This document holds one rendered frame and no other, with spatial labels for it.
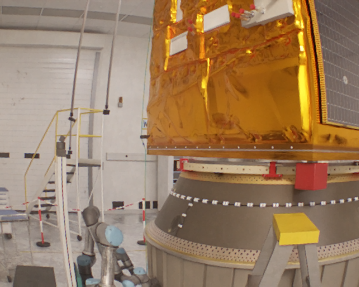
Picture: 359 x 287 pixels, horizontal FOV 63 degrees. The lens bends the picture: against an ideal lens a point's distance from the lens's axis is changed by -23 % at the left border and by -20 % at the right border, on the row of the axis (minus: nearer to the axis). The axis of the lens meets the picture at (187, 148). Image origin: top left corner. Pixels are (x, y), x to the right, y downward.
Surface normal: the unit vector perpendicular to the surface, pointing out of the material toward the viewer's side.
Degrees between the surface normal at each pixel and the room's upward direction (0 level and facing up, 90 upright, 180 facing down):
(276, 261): 87
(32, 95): 90
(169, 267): 90
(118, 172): 90
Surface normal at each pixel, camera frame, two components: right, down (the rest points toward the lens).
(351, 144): 0.51, 0.02
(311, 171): -0.86, -0.02
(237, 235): -0.43, -0.48
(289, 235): -0.17, -0.01
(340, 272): 0.18, 0.00
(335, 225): 0.11, -0.47
